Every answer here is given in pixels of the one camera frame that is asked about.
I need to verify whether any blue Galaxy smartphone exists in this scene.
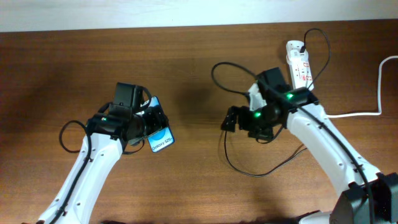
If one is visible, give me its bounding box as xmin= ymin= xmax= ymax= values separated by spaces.
xmin=146 ymin=96 xmax=175 ymax=153

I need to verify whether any black charging cable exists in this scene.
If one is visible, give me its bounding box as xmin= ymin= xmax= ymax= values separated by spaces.
xmin=223 ymin=28 xmax=332 ymax=178

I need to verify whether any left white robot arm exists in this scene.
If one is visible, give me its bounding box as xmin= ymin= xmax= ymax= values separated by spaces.
xmin=37 ymin=105 xmax=169 ymax=223

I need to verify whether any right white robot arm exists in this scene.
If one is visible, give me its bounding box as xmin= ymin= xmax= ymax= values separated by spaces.
xmin=221 ymin=88 xmax=397 ymax=223

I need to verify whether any white charger adapter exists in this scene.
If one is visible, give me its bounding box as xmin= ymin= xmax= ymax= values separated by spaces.
xmin=286 ymin=49 xmax=308 ymax=65

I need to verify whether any white power strip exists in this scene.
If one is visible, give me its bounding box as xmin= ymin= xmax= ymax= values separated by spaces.
xmin=286 ymin=40 xmax=314 ymax=91

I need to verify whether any white power strip cord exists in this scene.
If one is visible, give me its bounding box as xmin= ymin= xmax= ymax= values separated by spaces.
xmin=325 ymin=55 xmax=398 ymax=119

